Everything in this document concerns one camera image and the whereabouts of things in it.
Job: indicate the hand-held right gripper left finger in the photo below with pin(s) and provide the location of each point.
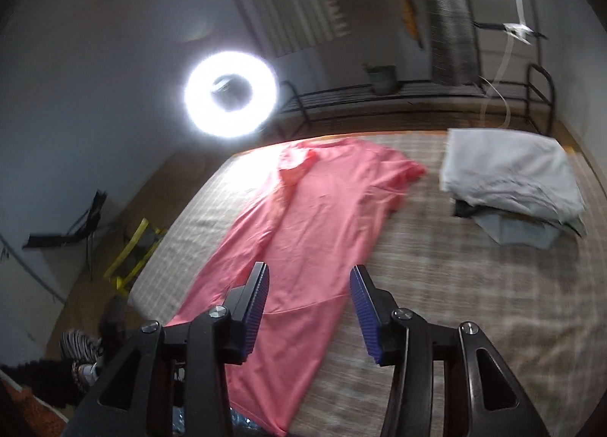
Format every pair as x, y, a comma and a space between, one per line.
256, 304

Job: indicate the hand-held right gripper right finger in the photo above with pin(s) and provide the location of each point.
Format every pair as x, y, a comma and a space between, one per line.
363, 304

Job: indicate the pink t-shirt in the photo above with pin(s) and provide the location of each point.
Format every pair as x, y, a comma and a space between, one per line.
322, 209

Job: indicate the blue plastic wrap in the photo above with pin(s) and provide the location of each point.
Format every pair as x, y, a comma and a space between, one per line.
242, 423

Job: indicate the grey folded cloth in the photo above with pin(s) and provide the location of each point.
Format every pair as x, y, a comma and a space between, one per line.
517, 230

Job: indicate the black tripod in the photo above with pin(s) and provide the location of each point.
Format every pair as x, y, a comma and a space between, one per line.
87, 223

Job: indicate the white folded cloth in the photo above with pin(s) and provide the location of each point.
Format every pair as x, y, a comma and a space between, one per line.
507, 171

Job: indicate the plant pot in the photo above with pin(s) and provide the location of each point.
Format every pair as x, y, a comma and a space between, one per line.
381, 79

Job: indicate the person's dark trouser leg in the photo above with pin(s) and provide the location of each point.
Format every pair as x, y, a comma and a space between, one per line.
42, 380

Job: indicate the orange patterned cloth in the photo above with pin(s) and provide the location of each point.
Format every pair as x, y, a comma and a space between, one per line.
28, 413

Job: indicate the grey hanging cloth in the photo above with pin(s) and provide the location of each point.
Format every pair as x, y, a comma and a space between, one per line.
448, 24

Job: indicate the window blinds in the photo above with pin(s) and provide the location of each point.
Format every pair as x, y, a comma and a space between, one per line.
294, 0

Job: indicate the yellow frame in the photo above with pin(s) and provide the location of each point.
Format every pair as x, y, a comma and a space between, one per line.
135, 252

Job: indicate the black metal bed frame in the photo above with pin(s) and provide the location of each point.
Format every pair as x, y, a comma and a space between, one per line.
341, 98

